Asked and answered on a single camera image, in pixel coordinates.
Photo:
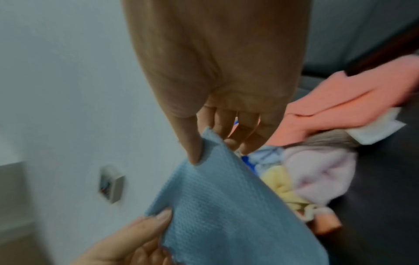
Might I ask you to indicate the lilac fleece cloth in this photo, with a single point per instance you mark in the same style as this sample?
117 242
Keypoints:
320 173

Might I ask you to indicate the person's right hand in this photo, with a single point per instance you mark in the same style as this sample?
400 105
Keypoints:
216 57

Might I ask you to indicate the orange cloth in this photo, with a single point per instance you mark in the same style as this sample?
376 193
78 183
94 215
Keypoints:
343 101

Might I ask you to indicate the cream cloth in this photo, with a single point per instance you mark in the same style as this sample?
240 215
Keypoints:
311 211

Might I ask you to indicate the light blue cloth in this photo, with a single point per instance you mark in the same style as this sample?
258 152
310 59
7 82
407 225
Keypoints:
266 157

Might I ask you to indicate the dark brown wooden bar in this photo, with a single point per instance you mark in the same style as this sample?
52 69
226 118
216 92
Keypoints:
383 51

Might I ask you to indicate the blue waffle cloth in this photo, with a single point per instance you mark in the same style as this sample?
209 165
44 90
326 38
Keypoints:
229 207

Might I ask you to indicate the wall socket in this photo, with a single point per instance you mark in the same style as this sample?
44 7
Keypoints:
113 185

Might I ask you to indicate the peach cloth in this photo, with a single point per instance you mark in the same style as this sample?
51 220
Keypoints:
327 222

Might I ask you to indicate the grey cloth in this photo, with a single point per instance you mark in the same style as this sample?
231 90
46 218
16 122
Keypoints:
330 139

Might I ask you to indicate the white cloth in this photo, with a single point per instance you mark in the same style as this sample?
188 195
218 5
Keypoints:
376 126

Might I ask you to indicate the dark grey sofa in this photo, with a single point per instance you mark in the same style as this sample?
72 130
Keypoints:
386 194

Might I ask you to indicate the yellow cloth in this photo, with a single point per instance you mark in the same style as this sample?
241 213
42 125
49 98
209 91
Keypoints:
281 186

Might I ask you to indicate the person's left hand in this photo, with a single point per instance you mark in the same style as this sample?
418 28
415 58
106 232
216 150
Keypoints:
127 240

